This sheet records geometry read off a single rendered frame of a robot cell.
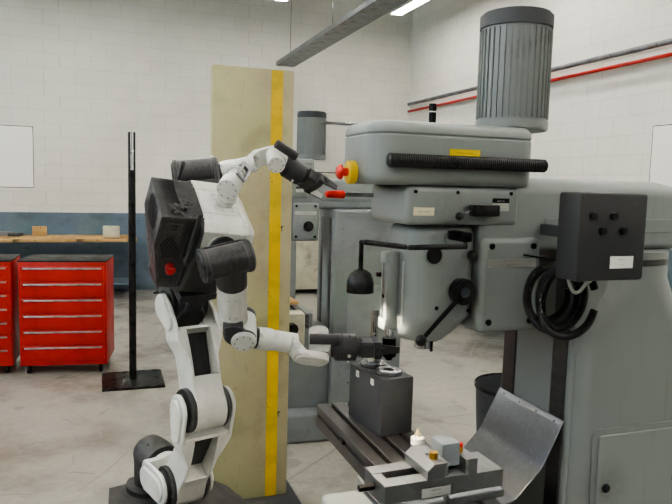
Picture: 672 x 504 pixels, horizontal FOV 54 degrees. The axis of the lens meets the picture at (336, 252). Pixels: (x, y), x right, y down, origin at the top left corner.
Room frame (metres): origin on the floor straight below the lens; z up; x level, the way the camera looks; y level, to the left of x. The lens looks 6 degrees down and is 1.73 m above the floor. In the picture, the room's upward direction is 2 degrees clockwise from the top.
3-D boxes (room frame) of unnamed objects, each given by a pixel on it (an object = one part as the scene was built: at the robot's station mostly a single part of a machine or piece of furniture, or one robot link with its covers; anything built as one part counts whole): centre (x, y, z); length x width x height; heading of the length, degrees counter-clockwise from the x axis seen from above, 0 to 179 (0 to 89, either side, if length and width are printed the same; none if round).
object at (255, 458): (3.42, 0.45, 1.15); 0.52 x 0.40 x 2.30; 109
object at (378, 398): (2.16, -0.16, 1.03); 0.22 x 0.12 x 0.20; 27
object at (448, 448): (1.67, -0.30, 1.04); 0.06 x 0.05 x 0.06; 22
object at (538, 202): (1.98, -0.72, 1.66); 0.80 x 0.23 x 0.20; 109
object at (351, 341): (2.11, -0.09, 1.20); 0.13 x 0.12 x 0.10; 4
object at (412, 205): (1.82, -0.29, 1.68); 0.34 x 0.24 x 0.10; 109
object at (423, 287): (1.81, -0.25, 1.47); 0.21 x 0.19 x 0.32; 19
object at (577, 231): (1.59, -0.64, 1.62); 0.20 x 0.09 x 0.21; 109
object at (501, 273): (1.87, -0.43, 1.47); 0.24 x 0.19 x 0.26; 19
